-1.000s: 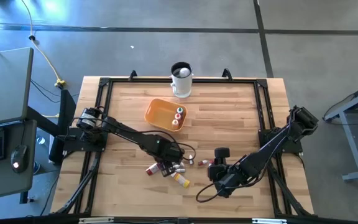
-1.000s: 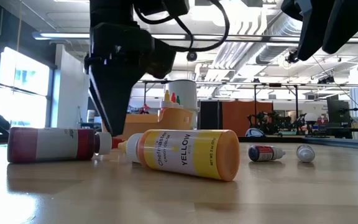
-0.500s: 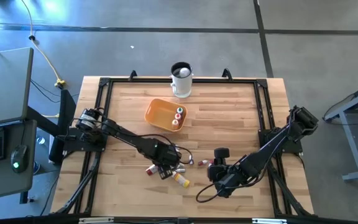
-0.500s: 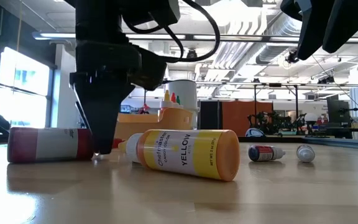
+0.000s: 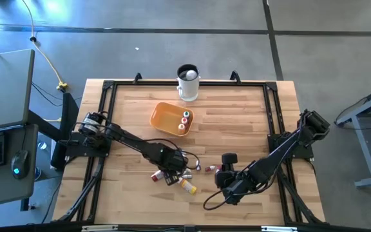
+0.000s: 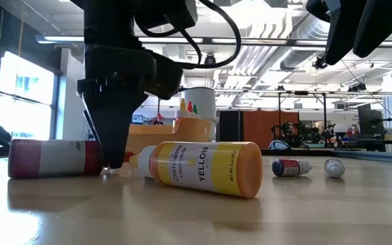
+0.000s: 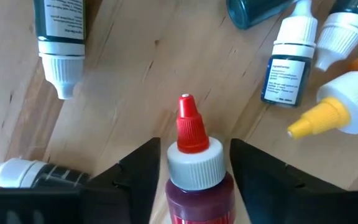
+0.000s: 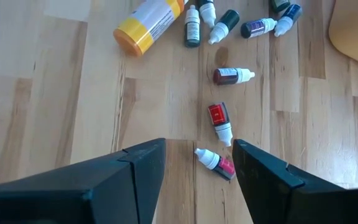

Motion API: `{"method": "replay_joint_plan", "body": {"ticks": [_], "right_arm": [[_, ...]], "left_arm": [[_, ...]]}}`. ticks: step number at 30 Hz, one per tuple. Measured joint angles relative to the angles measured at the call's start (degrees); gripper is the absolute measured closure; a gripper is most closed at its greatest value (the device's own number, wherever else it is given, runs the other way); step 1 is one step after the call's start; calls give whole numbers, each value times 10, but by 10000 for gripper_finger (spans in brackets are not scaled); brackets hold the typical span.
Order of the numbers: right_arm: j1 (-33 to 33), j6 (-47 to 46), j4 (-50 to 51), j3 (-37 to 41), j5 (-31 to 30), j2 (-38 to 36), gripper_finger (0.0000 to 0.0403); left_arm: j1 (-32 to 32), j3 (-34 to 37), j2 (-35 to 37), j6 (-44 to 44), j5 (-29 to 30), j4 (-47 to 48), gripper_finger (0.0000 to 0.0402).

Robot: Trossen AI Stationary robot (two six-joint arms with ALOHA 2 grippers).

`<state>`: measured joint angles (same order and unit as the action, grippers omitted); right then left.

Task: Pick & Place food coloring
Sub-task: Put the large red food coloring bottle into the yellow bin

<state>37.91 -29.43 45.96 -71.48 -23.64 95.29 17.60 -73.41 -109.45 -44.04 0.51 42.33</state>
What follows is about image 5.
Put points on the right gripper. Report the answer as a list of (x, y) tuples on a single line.
[(234, 196)]

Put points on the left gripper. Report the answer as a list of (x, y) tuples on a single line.
[(179, 161)]

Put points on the small food coloring bottle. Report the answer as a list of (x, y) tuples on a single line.
[(210, 168), (187, 171), (187, 176), (198, 167), (218, 167)]

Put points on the large red food coloring bottle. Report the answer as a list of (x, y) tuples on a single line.
[(184, 121), (157, 176)]

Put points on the large yellow food coloring bottle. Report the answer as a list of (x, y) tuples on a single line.
[(181, 129), (188, 186)]

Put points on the yellow plastic basket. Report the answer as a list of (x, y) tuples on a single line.
[(166, 119)]

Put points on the large green food coloring bottle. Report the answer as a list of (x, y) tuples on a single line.
[(186, 114)]

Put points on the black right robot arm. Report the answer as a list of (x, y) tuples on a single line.
[(282, 151)]

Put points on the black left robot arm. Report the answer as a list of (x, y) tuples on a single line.
[(130, 140)]

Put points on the white cylindrical canister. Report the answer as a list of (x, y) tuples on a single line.
[(188, 91)]

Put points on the white ball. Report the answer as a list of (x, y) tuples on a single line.
[(191, 75)]

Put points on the black rectangular box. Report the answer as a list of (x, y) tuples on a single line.
[(58, 158)]

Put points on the black desk leg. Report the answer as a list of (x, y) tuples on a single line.
[(70, 112)]

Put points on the white round cap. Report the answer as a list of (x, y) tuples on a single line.
[(42, 145)]

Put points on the black computer mouse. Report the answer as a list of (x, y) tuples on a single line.
[(19, 162)]

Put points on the grey monitor panel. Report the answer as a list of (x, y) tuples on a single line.
[(5, 90)]

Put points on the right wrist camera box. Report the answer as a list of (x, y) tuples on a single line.
[(239, 180)]

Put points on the black table-level camera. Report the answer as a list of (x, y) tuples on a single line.
[(189, 228)]

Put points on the silver bracket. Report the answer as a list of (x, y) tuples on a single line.
[(100, 228), (279, 229)]

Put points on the black aluminium table frame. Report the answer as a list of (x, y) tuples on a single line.
[(147, 83)]

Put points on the grey metal table frame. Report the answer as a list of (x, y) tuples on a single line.
[(365, 151)]

